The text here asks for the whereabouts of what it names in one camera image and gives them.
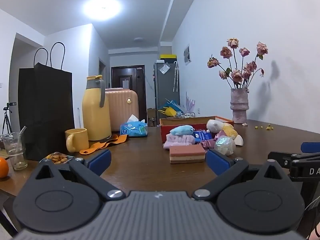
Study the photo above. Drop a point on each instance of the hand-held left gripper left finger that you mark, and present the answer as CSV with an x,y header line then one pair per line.
x,y
101,161

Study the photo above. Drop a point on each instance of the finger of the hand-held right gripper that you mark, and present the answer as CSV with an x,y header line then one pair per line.
x,y
311,147
280,156

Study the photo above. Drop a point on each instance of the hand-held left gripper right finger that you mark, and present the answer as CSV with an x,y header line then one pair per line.
x,y
217,162

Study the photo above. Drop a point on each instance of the iridescent bath ball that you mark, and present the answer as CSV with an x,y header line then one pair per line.
x,y
225,145

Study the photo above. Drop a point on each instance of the purple satin scrunchie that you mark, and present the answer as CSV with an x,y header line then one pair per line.
x,y
208,143

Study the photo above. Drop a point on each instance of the pink fluffy cloth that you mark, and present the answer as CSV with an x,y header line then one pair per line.
x,y
178,141

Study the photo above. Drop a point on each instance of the orange cardboard box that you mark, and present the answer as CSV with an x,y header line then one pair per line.
x,y
190,123

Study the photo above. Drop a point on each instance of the blue packet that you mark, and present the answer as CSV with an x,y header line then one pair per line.
x,y
202,136

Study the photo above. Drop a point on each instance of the scattered yellow buds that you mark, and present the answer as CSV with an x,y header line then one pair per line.
x,y
268,128

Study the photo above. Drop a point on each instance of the yellow mug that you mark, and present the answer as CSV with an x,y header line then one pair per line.
x,y
78,140

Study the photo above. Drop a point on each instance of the pink layered sponge block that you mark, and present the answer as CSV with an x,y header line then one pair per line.
x,y
187,152

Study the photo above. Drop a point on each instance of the yellow sponge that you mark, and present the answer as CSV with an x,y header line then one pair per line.
x,y
230,131

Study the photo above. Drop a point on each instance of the white plush toy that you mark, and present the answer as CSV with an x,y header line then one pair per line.
x,y
215,125

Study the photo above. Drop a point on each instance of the open cracker snack bag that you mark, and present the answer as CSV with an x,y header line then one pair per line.
x,y
57,158

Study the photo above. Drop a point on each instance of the blue tissue pack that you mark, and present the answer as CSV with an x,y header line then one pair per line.
x,y
133,130

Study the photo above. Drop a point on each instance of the yellow thermos jug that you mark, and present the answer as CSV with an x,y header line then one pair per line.
x,y
96,115

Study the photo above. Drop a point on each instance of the blue plush toy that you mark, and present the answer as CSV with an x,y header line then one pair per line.
x,y
181,130

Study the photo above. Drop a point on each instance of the pink suitcase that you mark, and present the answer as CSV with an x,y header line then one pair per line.
x,y
122,110

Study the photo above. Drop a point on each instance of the pink ceramic vase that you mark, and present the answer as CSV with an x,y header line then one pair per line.
x,y
239,107

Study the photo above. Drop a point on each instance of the purple feather decoration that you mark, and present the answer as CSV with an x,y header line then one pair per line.
x,y
190,103

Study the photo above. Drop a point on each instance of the floor clutter pile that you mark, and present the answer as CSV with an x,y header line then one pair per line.
x,y
170,110

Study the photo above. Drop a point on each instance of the black paper bag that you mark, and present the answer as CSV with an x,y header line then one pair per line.
x,y
45,105

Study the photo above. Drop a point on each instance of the clear straw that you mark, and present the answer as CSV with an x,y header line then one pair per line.
x,y
22,130

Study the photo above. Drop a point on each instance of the dark brown door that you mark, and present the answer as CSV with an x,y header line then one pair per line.
x,y
127,80

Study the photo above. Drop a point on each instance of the clear drinking glass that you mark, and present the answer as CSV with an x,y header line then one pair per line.
x,y
15,152

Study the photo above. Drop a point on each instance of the side room door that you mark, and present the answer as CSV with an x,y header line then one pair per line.
x,y
102,72

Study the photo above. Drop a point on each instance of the dried pink roses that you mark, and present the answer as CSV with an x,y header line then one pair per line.
x,y
237,75

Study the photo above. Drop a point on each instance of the grey refrigerator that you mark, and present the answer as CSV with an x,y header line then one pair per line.
x,y
163,90

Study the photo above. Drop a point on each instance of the white folded umbrella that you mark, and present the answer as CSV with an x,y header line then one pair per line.
x,y
176,76

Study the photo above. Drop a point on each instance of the orange fruit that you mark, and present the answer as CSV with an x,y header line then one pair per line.
x,y
3,167

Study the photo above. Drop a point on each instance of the black tripod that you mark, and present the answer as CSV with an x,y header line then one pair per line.
x,y
6,122

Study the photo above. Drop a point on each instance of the paper sheet on refrigerator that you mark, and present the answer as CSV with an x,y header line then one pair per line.
x,y
165,68

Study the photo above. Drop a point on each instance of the yellow box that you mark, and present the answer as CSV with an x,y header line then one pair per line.
x,y
168,57

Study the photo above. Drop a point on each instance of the small ceiling lamp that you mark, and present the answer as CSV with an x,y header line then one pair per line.
x,y
138,39

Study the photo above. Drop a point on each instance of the round ceiling lamp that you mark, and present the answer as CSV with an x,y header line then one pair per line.
x,y
102,7

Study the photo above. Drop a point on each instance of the small black camera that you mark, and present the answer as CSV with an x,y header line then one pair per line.
x,y
11,104

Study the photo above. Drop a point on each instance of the wall picture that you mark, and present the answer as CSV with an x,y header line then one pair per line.
x,y
187,55

